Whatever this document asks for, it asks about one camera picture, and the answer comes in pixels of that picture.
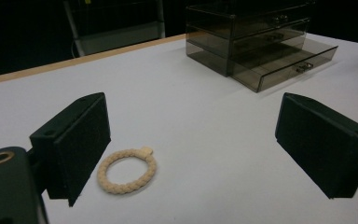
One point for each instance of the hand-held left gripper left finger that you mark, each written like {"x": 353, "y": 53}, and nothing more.
{"x": 74, "y": 146}

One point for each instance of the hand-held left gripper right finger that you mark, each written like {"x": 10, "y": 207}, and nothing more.
{"x": 320, "y": 146}

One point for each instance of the smoky clear drawer organizer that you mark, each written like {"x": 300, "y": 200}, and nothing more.
{"x": 217, "y": 43}

